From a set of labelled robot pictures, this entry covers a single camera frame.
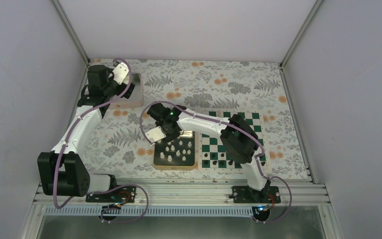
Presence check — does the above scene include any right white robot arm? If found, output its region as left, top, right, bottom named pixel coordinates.
left=142, top=101, right=270, bottom=203

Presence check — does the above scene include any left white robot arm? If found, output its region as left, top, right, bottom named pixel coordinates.
left=37, top=63, right=135, bottom=202

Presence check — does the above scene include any green white chess board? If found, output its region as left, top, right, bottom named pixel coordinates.
left=197, top=109, right=265, bottom=173

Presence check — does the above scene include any empty silver metal tray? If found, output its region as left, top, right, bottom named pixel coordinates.
left=109, top=73, right=144, bottom=110

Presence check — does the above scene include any metal tray with wooden rim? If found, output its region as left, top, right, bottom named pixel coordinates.
left=153, top=131, right=196, bottom=171

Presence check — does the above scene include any floral paper table cover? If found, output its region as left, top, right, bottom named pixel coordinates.
left=83, top=59, right=308, bottom=180

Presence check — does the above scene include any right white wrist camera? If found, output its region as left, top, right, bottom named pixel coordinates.
left=145, top=126, right=166, bottom=144

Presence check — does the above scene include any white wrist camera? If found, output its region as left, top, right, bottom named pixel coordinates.
left=145, top=126, right=166, bottom=144
left=112, top=63, right=129, bottom=85

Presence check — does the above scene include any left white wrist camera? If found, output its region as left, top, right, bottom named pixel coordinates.
left=112, top=63, right=129, bottom=85

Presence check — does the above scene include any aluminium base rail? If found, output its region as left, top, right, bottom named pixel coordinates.
left=32, top=183, right=331, bottom=207

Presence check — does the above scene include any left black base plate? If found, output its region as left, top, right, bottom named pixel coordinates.
left=86, top=186, right=136, bottom=204

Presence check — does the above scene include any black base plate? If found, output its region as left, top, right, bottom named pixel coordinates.
left=86, top=186, right=136, bottom=204
left=228, top=186, right=281, bottom=204

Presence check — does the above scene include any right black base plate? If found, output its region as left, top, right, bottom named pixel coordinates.
left=228, top=186, right=281, bottom=204

